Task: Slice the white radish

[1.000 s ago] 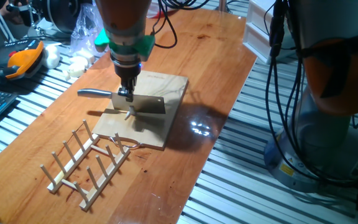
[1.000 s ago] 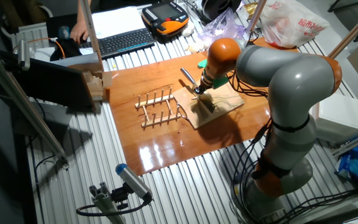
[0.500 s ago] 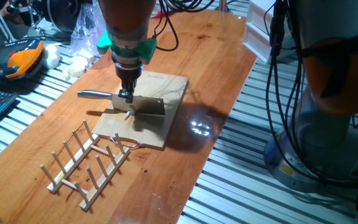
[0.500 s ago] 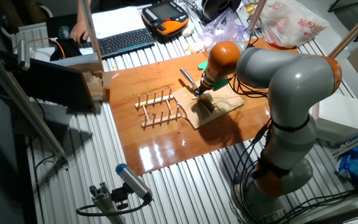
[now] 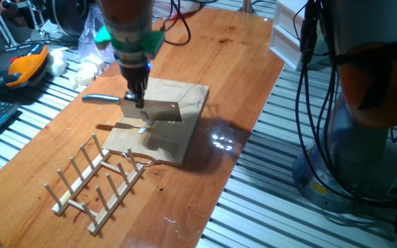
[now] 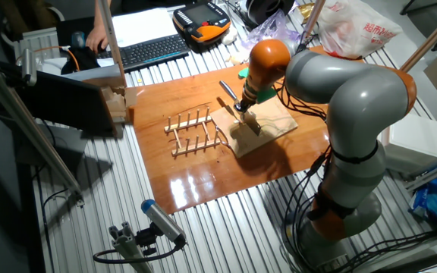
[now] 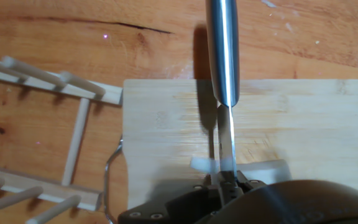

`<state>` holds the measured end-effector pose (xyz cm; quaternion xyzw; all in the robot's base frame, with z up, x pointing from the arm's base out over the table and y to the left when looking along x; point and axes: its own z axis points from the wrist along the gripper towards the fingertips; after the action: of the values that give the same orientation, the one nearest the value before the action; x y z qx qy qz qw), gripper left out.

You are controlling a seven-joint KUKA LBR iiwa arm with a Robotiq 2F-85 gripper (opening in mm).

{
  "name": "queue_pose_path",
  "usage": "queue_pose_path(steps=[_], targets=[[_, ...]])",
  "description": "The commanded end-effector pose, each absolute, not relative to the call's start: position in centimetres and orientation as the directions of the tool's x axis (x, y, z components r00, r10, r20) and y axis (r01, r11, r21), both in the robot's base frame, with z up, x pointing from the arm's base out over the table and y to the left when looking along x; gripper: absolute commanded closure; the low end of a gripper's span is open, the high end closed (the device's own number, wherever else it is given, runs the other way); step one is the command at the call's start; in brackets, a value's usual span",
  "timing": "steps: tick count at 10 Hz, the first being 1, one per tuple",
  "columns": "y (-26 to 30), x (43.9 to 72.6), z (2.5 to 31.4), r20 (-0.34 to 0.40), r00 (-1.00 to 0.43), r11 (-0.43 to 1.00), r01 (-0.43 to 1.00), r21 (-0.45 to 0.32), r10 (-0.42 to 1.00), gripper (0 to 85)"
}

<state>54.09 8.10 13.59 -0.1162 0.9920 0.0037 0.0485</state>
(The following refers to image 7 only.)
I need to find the white radish chunk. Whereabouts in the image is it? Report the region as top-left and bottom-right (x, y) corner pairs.
(237, 159), (292, 185)

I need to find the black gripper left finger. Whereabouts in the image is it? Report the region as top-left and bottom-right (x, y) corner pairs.
(118, 180), (233, 224)

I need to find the steel cleaver knife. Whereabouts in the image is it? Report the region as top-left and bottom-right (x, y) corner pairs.
(205, 0), (241, 180)

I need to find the wooden cutting board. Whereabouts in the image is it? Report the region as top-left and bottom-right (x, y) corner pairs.
(103, 78), (358, 224)

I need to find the white radish slice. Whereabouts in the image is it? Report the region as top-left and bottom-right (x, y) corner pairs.
(190, 156), (221, 175)

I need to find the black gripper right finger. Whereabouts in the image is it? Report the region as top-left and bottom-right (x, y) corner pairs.
(228, 170), (269, 200)

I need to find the wooden peg dish rack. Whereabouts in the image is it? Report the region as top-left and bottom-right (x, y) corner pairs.
(0, 55), (124, 224)

